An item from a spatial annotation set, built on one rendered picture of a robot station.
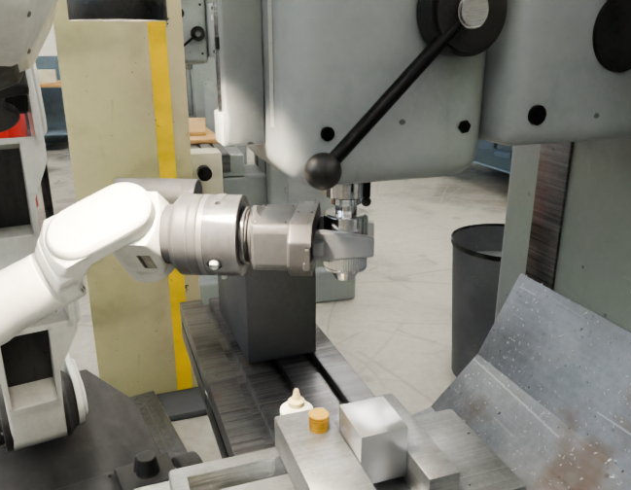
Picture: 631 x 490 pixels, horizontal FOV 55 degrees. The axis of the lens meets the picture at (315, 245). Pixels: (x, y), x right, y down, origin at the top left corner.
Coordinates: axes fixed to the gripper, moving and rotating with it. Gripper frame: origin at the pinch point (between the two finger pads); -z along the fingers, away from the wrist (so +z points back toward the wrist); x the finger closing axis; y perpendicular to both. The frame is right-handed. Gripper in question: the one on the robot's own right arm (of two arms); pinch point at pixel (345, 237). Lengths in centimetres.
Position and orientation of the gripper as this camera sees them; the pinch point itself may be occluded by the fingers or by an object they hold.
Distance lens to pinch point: 64.9
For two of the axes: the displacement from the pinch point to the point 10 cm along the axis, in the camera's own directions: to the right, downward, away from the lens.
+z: -10.0, -0.2, 0.9
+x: 0.9, -3.2, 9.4
